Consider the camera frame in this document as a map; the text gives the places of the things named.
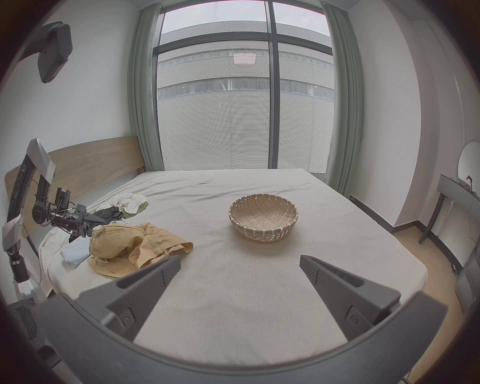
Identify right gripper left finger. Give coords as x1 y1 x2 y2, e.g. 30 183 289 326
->
79 255 182 343

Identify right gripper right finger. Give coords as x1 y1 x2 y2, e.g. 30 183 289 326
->
299 255 402 344

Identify tan shorts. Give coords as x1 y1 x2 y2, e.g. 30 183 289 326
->
87 222 194 277

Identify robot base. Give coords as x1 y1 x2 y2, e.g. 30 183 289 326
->
7 281 62 370

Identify black garment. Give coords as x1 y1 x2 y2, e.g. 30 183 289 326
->
92 208 124 222

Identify pale blue garment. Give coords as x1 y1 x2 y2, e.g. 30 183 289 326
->
60 220 128 269

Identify white garment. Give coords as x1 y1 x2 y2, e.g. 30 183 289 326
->
98 193 147 216

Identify green garment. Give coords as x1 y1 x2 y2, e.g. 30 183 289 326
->
124 202 149 220

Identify bed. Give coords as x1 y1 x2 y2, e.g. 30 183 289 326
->
4 136 429 368

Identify round woven basket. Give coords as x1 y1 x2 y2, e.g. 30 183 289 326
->
229 194 299 242

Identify grey-green curtain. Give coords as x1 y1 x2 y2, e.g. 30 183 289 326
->
322 4 364 194
127 4 166 173

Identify window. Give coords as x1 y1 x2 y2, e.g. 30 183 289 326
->
154 0 334 175

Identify grey console table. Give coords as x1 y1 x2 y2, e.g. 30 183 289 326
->
418 173 480 244

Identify round mirror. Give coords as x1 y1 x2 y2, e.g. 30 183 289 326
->
458 139 480 188

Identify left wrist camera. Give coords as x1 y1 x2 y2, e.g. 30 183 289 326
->
55 187 73 211

